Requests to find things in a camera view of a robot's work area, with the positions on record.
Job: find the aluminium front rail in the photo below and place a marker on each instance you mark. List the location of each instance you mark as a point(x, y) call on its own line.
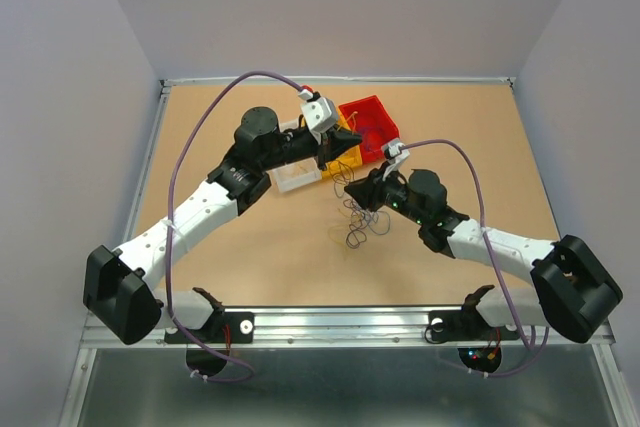
point(341, 327)

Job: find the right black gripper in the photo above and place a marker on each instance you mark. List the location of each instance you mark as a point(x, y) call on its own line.
point(368, 190)

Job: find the yellow plastic bin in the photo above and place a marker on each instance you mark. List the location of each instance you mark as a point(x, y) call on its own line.
point(352, 158)

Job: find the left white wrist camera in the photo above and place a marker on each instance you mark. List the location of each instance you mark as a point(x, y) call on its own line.
point(319, 113)

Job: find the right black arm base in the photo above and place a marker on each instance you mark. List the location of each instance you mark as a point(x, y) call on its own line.
point(456, 325)

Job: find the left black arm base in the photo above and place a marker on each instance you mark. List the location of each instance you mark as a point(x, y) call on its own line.
point(234, 326)

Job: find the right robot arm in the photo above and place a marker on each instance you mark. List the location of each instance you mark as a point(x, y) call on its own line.
point(569, 290)

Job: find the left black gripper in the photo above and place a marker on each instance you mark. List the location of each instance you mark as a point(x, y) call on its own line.
point(333, 143)

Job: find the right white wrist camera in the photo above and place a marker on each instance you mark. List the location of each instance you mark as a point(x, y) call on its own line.
point(395, 154)

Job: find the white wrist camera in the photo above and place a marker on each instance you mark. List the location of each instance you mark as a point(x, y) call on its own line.
point(395, 154)
point(319, 113)

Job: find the red plastic bin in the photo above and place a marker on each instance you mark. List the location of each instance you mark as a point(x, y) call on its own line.
point(374, 124)

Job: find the white plastic bin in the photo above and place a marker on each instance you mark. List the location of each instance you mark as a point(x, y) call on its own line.
point(296, 175)

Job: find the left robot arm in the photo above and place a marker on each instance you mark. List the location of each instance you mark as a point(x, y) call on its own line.
point(119, 283)

